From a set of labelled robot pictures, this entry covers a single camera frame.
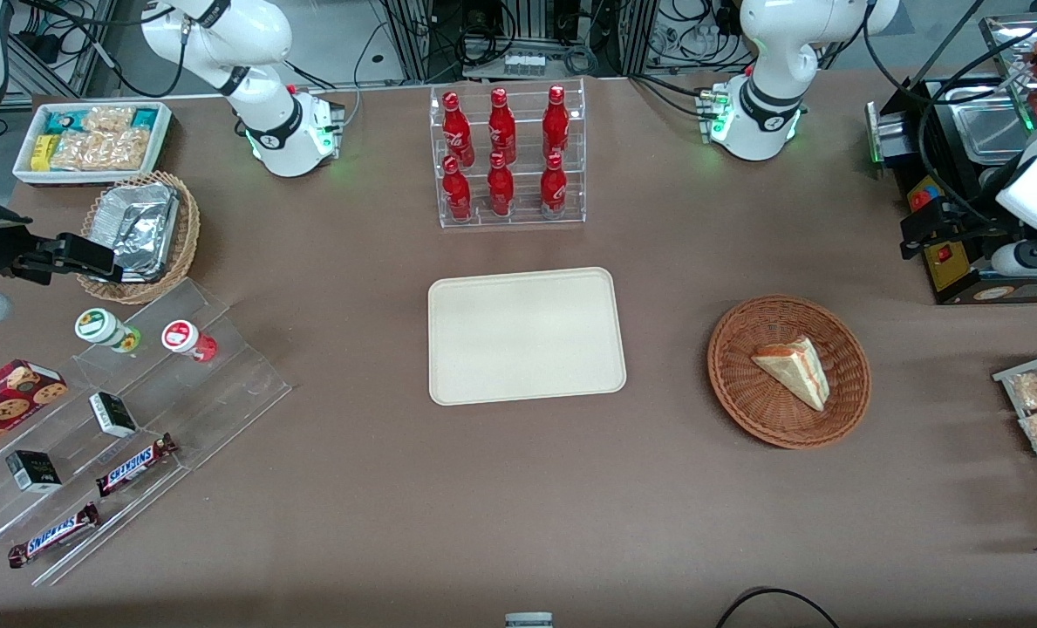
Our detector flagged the clear acrylic step stand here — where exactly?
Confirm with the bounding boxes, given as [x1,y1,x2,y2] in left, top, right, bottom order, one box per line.
[0,276,293,588]

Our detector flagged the silver foil tray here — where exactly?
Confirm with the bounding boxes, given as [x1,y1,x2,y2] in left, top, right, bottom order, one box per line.
[88,181,181,283]

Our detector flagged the white rectangular snack bin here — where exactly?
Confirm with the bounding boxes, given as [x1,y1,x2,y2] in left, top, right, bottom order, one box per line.
[12,100,174,188]

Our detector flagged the clear bag of crackers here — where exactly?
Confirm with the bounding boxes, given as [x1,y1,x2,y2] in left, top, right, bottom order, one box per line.
[82,106,137,134]
[51,127,153,173]

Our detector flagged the red lid cup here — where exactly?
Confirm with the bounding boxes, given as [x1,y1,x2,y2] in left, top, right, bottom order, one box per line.
[160,319,219,364]

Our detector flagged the brown round wicker basket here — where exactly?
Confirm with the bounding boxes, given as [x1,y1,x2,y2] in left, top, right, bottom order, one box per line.
[707,295,872,450]

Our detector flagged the green lid cup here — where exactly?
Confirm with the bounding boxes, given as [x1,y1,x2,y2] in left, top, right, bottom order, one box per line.
[74,307,143,354]

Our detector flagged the red cola bottle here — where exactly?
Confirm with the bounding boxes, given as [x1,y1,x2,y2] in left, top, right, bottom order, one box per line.
[442,92,476,167]
[441,155,474,222]
[542,85,570,159]
[487,152,515,218]
[488,87,518,165]
[539,153,569,218]

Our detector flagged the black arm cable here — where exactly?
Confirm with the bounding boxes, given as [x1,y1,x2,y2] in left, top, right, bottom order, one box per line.
[862,0,1037,229]

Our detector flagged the black floor cable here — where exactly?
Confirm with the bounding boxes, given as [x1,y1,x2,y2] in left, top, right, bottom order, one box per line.
[713,586,843,628]

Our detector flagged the Snickers chocolate bar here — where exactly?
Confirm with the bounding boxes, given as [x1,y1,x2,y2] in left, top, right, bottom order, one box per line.
[7,502,102,570]
[94,433,180,499]

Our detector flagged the clear acrylic bottle rack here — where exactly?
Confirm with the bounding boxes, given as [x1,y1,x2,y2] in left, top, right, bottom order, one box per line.
[429,78,587,229]

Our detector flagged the triangle sandwich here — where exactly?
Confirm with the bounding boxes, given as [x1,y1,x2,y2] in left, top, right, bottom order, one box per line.
[751,337,832,413]

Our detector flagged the steel tray with bags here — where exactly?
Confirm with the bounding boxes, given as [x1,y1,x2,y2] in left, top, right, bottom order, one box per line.
[992,346,1037,534]

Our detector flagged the small black box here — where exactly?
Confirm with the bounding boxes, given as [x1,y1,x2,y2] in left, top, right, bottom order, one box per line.
[88,391,140,439]
[4,449,64,493]

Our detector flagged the beige plastic tray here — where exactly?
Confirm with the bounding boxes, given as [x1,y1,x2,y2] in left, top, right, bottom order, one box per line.
[427,267,628,407]

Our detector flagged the red cookie box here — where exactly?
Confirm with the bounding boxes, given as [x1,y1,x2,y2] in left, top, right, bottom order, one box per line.
[0,358,70,464]

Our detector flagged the light tan wicker basket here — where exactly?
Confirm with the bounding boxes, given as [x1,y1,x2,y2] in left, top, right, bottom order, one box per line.
[75,170,202,306]

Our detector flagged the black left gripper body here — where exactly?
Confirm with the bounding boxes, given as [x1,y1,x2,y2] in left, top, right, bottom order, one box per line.
[924,196,1013,252]

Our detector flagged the steel rack with red packs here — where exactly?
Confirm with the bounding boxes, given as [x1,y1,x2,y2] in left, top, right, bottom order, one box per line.
[979,12,1037,133]

